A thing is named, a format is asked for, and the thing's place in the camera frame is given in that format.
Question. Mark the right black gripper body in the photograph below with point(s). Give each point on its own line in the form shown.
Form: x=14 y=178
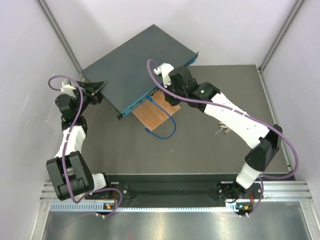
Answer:
x=173 y=100

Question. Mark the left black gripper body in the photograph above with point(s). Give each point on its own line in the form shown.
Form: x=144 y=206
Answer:
x=88 y=98

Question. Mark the dark blue network switch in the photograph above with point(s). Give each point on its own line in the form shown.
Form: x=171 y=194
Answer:
x=125 y=67

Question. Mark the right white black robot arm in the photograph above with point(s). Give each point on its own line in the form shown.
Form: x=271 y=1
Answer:
x=264 y=143

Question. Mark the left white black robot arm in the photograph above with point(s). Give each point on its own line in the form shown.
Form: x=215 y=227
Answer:
x=68 y=171

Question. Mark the wooden board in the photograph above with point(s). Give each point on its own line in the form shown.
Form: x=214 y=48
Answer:
x=152 y=116

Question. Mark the silver SFP module right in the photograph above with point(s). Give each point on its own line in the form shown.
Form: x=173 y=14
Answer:
x=227 y=130

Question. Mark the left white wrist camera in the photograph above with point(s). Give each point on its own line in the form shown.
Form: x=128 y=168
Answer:
x=67 y=86

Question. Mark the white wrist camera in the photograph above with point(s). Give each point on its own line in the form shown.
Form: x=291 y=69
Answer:
x=67 y=86
x=163 y=71

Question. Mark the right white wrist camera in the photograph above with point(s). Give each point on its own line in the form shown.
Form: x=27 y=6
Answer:
x=163 y=71

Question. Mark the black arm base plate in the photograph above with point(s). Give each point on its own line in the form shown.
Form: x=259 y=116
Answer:
x=173 y=190

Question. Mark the left aluminium frame post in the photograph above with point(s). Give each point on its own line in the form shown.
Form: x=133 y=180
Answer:
x=44 y=7

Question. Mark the aluminium frame post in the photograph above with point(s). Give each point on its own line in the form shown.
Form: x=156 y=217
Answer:
x=293 y=13
x=44 y=7

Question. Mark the slotted cable duct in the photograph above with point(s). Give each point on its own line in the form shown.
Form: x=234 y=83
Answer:
x=103 y=207

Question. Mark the right aluminium frame post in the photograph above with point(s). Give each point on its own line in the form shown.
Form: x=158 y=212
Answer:
x=293 y=13

